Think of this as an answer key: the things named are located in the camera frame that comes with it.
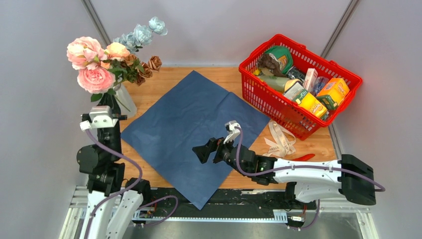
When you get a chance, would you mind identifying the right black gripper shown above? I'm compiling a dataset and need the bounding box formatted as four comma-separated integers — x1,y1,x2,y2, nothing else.
193,134,248,178

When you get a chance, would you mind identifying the blue wrapping paper sheet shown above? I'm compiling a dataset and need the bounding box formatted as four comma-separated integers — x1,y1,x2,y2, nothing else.
121,71,270,209

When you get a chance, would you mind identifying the blue pink flower stem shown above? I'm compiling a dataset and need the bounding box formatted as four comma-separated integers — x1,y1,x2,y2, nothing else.
121,54,162,86

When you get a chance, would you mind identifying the pink rose flower stem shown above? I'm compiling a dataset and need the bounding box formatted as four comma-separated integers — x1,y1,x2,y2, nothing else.
100,42,130,69

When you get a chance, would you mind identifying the cream ribbon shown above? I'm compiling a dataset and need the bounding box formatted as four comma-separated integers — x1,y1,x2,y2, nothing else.
264,121,296,158

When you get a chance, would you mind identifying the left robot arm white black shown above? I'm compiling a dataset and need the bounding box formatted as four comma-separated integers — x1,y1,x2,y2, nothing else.
76,93,152,239

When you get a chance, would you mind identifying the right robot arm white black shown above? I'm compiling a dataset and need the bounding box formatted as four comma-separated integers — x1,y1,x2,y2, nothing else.
192,138,381,209

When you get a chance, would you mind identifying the white ribbed vase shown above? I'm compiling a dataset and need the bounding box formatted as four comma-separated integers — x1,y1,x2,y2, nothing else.
113,84,137,119

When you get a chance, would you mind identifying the red shopping basket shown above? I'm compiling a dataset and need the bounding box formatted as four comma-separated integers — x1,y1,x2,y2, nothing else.
239,34,362,140

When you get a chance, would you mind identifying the olive green bottle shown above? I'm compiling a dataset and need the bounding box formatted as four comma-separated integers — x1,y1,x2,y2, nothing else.
258,75,302,93

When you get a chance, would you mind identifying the toy carrot with leaves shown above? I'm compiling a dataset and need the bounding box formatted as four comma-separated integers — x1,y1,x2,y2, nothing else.
292,153,316,161

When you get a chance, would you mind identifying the brown crumpled bag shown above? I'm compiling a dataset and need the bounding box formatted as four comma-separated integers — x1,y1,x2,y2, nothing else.
257,54,286,77

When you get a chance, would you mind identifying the yellow green box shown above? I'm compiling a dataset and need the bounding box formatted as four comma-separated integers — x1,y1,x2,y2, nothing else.
292,89,327,119

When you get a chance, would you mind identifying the dark foil packet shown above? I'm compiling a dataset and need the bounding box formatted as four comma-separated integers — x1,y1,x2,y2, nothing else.
286,66,306,82

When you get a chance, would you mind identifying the green snack bag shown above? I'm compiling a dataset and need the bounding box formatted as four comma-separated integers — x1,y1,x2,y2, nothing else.
264,46,294,74

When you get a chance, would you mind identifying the pink white box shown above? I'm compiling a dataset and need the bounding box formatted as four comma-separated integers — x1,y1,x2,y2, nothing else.
303,68,318,92

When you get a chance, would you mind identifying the clear plastic bottle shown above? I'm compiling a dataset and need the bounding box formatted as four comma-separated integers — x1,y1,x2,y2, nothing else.
310,76,330,96

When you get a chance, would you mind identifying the orange box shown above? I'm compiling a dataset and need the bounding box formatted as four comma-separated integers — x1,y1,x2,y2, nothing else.
316,78,350,111

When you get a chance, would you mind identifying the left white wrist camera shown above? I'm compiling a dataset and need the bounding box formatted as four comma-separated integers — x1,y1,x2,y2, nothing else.
80,106,118,131

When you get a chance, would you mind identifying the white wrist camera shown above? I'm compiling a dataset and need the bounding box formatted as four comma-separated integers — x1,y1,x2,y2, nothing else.
80,106,118,131
223,120,241,144

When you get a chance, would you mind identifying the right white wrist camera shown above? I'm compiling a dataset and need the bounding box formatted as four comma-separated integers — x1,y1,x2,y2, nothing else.
223,120,241,144

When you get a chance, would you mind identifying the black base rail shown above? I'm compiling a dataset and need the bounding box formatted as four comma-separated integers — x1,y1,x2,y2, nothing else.
71,186,370,228

